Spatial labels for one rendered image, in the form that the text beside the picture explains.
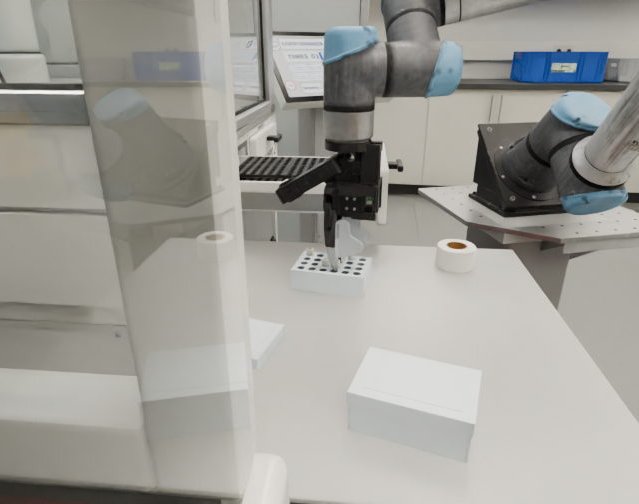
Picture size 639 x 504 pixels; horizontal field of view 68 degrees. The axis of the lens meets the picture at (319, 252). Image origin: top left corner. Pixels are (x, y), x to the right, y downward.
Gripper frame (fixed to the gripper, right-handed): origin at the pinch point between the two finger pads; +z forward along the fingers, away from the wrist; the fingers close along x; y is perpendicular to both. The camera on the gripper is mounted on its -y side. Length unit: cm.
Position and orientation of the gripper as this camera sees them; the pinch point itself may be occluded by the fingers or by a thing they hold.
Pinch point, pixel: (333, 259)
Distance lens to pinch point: 79.8
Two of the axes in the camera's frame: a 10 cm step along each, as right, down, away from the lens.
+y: 9.7, 0.9, -2.3
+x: 2.5, -3.8, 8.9
